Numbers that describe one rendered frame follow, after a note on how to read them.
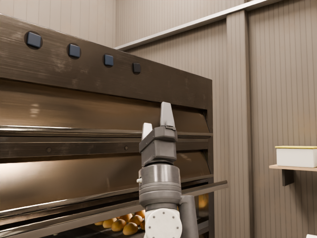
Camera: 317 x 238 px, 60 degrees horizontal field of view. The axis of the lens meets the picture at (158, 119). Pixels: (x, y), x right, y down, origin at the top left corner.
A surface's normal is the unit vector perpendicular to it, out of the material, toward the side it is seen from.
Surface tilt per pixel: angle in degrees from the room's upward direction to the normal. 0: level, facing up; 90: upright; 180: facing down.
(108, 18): 90
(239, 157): 90
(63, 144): 90
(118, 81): 90
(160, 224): 67
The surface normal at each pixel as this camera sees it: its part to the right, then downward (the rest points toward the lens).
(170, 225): 0.02, -0.47
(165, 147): 0.42, -0.44
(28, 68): 0.75, -0.05
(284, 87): -0.65, -0.06
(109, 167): 0.70, -0.39
